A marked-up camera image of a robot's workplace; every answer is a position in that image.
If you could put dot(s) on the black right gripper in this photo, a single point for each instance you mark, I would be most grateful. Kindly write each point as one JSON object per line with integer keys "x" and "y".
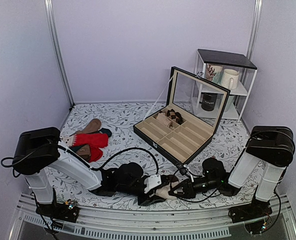
{"x": 189, "y": 192}

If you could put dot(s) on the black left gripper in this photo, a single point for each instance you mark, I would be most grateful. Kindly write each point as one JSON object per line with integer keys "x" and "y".
{"x": 147, "y": 201}

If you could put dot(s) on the cream brown striped sock pair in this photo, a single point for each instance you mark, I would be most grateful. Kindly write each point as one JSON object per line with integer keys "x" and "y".
{"x": 166, "y": 190}

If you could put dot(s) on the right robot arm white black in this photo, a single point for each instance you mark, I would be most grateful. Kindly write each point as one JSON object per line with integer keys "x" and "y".
{"x": 272, "y": 145}

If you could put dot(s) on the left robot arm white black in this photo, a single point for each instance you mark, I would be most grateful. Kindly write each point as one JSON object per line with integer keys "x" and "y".
{"x": 41, "y": 148}

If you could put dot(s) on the floral patterned table mat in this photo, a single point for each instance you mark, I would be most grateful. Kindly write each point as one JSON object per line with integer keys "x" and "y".
{"x": 125, "y": 146}

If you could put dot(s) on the black compartment box glass lid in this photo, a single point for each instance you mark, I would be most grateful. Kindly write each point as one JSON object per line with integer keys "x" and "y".
{"x": 184, "y": 142}

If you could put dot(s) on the rolled brown checked sock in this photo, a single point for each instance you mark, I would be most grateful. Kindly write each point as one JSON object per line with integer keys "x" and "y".
{"x": 175, "y": 116}

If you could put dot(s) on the rolled cream sock in box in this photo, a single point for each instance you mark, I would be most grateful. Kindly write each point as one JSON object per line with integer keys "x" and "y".
{"x": 161, "y": 116}

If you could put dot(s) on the folded brown tan sock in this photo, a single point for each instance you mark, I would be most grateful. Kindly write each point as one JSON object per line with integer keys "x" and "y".
{"x": 84, "y": 152}

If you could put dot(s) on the dark green sock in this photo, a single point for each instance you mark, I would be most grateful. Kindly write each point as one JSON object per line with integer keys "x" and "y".
{"x": 105, "y": 131}

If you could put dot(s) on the black cylindrical mug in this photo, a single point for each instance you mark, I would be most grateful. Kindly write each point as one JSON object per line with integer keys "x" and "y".
{"x": 208, "y": 101}

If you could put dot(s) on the white red character sock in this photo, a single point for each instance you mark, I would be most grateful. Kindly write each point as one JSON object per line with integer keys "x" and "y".
{"x": 69, "y": 141}

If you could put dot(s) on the white ribbed mug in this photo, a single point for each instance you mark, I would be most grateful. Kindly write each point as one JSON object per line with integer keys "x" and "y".
{"x": 229, "y": 79}

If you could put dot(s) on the white mug coral pattern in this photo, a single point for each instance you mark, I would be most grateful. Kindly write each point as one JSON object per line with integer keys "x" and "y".
{"x": 213, "y": 72}

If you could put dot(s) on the white shelf black top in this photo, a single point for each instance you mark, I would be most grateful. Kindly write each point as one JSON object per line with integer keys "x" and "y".
{"x": 238, "y": 97}

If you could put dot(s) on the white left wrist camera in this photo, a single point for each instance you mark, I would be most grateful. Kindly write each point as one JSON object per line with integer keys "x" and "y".
{"x": 154, "y": 182}

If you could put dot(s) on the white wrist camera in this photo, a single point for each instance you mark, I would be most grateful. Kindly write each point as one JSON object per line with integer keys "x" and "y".
{"x": 185, "y": 171}
{"x": 154, "y": 182}

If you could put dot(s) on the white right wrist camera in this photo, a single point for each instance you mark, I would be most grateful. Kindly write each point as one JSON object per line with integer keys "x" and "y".
{"x": 185, "y": 171}

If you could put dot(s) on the aluminium front rail frame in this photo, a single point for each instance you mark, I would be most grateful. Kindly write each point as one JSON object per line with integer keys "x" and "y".
{"x": 121, "y": 218}

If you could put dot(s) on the right aluminium corner post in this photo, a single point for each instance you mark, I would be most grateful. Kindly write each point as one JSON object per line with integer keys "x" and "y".
{"x": 254, "y": 28}

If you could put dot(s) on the aluminium corner post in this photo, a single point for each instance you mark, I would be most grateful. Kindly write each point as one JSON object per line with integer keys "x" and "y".
{"x": 57, "y": 50}
{"x": 254, "y": 28}

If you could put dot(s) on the left aluminium corner post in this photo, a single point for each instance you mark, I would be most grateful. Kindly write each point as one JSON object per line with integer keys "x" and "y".
{"x": 57, "y": 50}

